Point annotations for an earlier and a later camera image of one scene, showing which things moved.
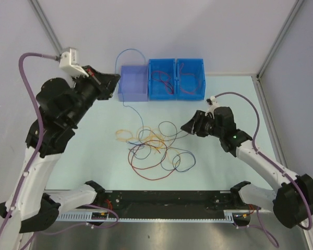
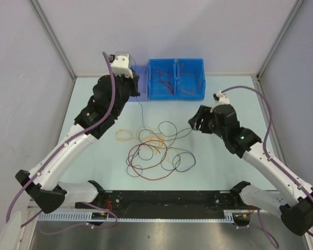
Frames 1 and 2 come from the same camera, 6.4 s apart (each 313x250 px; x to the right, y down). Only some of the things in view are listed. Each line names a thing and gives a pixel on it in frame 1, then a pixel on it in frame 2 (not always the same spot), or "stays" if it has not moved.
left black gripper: x=106 y=82 -> x=133 y=82
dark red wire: x=163 y=77 stays
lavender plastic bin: x=133 y=84 stays
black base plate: x=171 y=204 stays
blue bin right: x=190 y=79 stays
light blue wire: x=135 y=111 -> x=141 y=112
